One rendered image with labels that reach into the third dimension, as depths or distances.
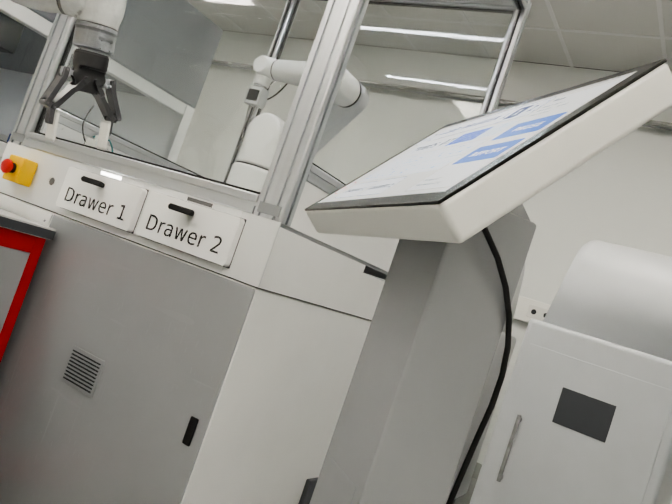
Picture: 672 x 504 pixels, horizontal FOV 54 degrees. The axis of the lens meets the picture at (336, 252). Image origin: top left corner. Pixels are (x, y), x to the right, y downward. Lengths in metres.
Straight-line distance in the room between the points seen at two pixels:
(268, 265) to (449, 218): 0.79
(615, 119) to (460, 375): 0.36
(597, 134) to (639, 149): 3.86
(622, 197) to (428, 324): 3.72
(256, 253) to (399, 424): 0.66
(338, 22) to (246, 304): 0.64
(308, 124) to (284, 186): 0.14
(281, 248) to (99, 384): 0.55
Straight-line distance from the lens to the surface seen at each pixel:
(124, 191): 1.69
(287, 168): 1.42
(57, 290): 1.81
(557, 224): 4.52
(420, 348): 0.84
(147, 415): 1.54
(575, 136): 0.72
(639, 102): 0.78
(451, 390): 0.88
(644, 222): 4.46
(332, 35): 1.50
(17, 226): 1.77
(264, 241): 1.40
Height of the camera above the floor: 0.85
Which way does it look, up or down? 3 degrees up
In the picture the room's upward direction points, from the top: 19 degrees clockwise
